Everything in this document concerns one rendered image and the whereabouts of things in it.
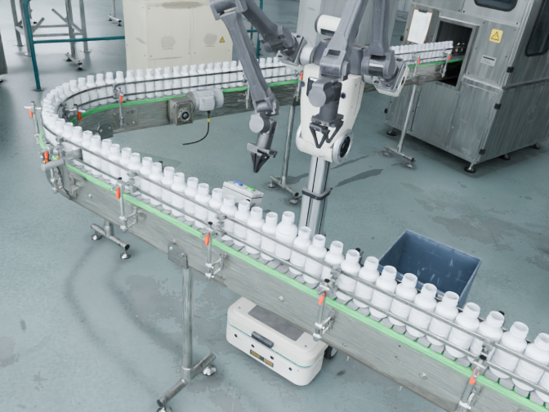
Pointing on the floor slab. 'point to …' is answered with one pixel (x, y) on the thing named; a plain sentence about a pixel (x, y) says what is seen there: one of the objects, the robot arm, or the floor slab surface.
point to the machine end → (482, 80)
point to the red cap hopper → (47, 25)
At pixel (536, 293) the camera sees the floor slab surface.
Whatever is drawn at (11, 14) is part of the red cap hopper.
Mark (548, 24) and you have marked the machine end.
